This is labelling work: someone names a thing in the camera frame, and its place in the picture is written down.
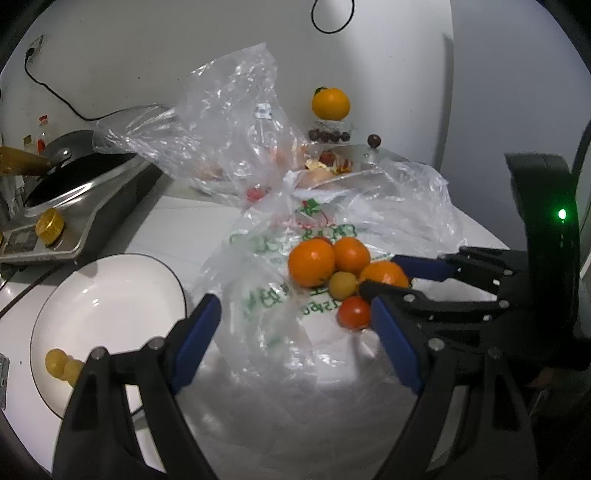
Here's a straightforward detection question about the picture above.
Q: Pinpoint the red cap bottle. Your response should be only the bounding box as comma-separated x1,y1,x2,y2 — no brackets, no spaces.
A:
36,114,51,155

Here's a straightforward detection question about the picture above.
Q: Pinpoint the black looped cable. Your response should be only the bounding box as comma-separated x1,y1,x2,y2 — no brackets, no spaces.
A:
311,0,357,34

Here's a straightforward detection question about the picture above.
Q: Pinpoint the steel induction cooker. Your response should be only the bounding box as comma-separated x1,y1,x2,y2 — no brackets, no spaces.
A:
0,154,163,265

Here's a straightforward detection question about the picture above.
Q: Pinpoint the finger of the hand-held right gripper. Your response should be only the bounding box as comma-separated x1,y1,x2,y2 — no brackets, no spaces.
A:
392,246,530,297
359,280,530,345

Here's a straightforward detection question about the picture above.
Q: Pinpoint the white plate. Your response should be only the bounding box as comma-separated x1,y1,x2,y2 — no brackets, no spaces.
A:
30,254,188,421

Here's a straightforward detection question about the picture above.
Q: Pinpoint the dark wok with wooden handle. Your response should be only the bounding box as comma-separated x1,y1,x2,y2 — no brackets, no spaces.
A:
0,129,100,178

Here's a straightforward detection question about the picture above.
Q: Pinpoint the black power cable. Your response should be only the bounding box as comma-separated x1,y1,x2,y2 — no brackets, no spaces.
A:
23,44,168,122

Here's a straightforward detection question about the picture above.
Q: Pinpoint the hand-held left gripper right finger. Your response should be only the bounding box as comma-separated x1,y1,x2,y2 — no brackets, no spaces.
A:
370,296,539,480

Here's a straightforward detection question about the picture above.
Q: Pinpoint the printed plastic bag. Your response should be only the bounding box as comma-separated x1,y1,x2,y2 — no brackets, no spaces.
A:
194,159,467,395

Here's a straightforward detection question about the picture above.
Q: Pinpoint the orange mandarin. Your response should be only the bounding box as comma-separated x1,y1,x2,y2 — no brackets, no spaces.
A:
359,261,411,289
333,237,371,274
287,237,337,288

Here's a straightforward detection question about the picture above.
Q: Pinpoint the steel lid with brown knob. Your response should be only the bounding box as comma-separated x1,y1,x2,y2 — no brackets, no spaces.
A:
332,134,411,175

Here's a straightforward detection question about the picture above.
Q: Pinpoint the clear plastic bag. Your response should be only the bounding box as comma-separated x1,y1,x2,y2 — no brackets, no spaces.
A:
92,41,315,204

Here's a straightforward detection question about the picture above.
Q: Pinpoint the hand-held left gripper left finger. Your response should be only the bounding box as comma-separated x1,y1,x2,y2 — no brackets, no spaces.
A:
53,293,222,480

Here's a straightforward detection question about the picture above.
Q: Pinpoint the orange with green stem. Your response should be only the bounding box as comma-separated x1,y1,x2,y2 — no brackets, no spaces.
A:
311,86,351,121

